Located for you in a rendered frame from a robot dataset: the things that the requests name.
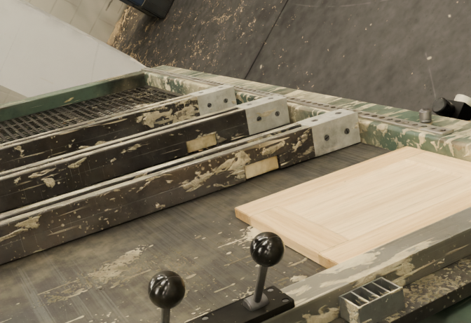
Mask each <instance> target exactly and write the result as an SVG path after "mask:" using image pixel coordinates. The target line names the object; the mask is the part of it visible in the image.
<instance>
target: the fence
mask: <svg viewBox="0 0 471 323"><path fill-rule="evenodd" d="M469 255H471V207H469V208H467V209H464V210H462V211H460V212H457V213H455V214H452V215H451V216H449V217H446V218H444V219H441V220H439V221H436V222H434V223H433V224H430V225H428V226H425V227H423V228H420V229H418V230H417V231H414V232H412V233H409V234H407V235H404V236H402V237H400V238H398V239H396V240H393V241H391V242H388V243H386V244H384V245H381V246H380V247H377V248H375V249H372V250H370V251H368V252H365V253H363V254H361V255H359V256H356V257H354V258H352V259H349V260H347V261H344V262H343V263H340V264H338V265H335V266H333V267H331V268H328V269H326V270H324V271H322V272H319V273H317V274H315V275H312V276H310V277H307V278H306V279H303V280H301V281H299V282H296V283H294V284H291V285H289V286H287V287H285V288H283V289H280V290H281V291H283V292H284V293H285V294H286V295H288V296H290V297H291V298H293V299H294V304H295V306H294V308H292V309H290V310H287V311H285V312H283V313H280V314H279V315H276V316H275V317H272V318H270V319H267V320H265V321H263V322H261V323H328V322H330V321H332V320H334V319H336V318H338V317H340V316H341V313H340V306H339V296H340V295H342V294H345V293H347V292H349V291H351V290H354V289H356V288H358V287H360V286H362V285H364V284H366V283H368V282H371V281H373V280H375V279H377V278H379V277H383V278H385V279H387V280H388V281H390V282H392V283H394V284H396V285H398V286H400V287H404V286H406V285H408V284H410V283H412V282H414V281H416V280H419V279H421V278H422V277H425V276H426V275H429V274H430V273H433V272H435V271H437V270H439V269H441V268H443V267H445V266H447V265H449V264H452V263H454V262H456V261H458V260H460V259H462V258H464V257H466V256H469Z"/></svg>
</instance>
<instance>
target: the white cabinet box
mask: <svg viewBox="0 0 471 323"><path fill-rule="evenodd" d="M143 68H146V67H145V66H144V65H143V64H141V63H140V62H138V61H137V60H135V59H134V58H132V57H131V56H129V55H126V54H125V53H123V52H121V51H119V50H117V49H115V48H113V47H112V46H110V45H108V44H106V43H104V42H102V41H100V40H99V39H96V38H95V37H93V36H91V35H89V34H87V33H85V32H83V31H81V30H80V29H77V28H75V27H74V26H72V25H70V24H68V23H66V22H64V21H63V20H61V19H59V18H57V17H55V16H53V15H51V14H50V13H47V12H45V11H43V10H41V9H40V8H38V7H36V6H34V5H32V4H30V3H28V2H26V1H25V0H0V85H2V86H3V87H6V88H8V89H10V90H13V91H15V92H17V93H20V94H21V95H24V96H26V97H33V96H37V95H42V94H45V93H49V92H54V91H57V90H62V89H66V88H71V87H74V86H78V85H83V84H87V83H92V82H95V81H101V80H104V79H107V78H112V77H115V76H121V75H124V74H129V73H132V72H136V71H141V69H143Z"/></svg>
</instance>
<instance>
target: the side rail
mask: <svg viewBox="0 0 471 323"><path fill-rule="evenodd" d="M144 85H146V82H145V78H144V73H142V72H138V71H136V72H132V73H129V74H124V75H121V76H115V77H112V78H107V79H104V80H101V81H95V82H92V83H87V84H83V85H78V86H74V87H71V88H66V89H62V90H57V91H54V92H49V93H45V94H42V95H37V96H33V97H28V98H24V99H19V100H16V101H13V102H7V103H4V104H0V122H1V121H6V120H9V119H12V118H17V117H21V116H26V115H29V114H34V113H37V112H40V111H45V110H49V109H54V108H57V107H60V106H65V105H68V104H73V103H77V102H82V101H85V100H88V99H93V98H96V97H101V96H105V95H110V94H113V93H116V92H121V91H124V90H129V89H133V88H138V87H141V86H144Z"/></svg>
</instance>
